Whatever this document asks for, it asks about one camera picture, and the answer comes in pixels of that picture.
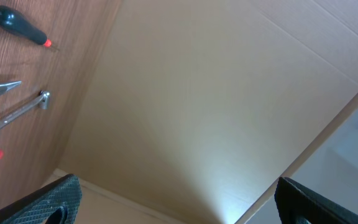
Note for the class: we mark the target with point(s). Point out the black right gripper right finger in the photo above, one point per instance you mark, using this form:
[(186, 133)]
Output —
[(298, 204)]

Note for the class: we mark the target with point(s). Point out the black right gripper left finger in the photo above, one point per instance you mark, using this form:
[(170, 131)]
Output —
[(57, 202)]

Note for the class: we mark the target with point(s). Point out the black red-collar screwdriver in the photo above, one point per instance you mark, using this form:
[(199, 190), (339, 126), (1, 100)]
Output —
[(14, 22)]

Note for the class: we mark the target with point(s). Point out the silver L-shaped socket wrench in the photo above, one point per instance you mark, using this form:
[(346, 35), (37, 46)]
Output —
[(41, 101)]

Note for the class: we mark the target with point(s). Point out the beige cardboard panel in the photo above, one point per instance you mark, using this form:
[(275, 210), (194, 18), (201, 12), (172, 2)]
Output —
[(196, 107)]

